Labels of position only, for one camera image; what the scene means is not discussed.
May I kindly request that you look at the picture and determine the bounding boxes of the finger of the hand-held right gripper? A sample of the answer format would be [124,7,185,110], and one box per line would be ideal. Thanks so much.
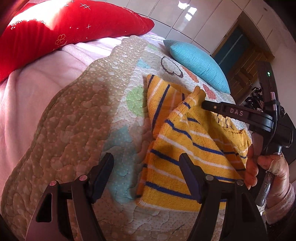
[201,100,276,131]

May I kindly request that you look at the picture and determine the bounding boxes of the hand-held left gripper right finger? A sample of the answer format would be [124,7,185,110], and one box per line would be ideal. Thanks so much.
[179,153,269,241]

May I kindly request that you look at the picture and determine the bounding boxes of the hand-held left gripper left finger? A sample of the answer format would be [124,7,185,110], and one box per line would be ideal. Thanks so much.
[24,152,115,241]

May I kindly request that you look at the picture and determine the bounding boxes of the yellow striped sweater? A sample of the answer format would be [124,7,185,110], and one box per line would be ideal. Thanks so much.
[135,74,252,212]

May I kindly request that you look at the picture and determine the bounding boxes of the person's right forearm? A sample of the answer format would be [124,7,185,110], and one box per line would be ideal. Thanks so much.
[265,183,296,226]

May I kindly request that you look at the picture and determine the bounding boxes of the cluttered clothes rack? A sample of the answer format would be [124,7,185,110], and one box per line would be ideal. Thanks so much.
[245,86,265,112]

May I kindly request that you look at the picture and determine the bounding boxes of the person's right hand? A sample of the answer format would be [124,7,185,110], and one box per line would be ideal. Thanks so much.
[245,146,290,210]

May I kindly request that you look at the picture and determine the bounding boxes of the brown wooden door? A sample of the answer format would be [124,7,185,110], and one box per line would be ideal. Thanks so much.
[227,44,275,105]

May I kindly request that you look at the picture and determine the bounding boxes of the blue knitted pillow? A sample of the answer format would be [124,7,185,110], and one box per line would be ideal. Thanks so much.
[163,39,231,94]

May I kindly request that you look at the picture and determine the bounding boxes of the quilted heart-print bedspread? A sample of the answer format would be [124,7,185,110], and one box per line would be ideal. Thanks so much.
[5,35,251,241]

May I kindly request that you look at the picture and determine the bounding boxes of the dark teal glass door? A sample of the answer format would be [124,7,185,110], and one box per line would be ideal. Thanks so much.
[211,25,252,71]

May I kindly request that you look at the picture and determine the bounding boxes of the glossy white wardrobe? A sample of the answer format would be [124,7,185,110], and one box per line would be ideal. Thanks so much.
[141,0,296,61]

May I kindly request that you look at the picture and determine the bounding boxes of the pink fleece blanket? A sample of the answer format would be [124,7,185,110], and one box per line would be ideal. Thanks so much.
[0,31,160,193]

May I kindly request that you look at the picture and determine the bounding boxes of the red embroidered quilt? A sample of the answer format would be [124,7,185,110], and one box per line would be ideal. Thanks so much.
[0,0,155,82]

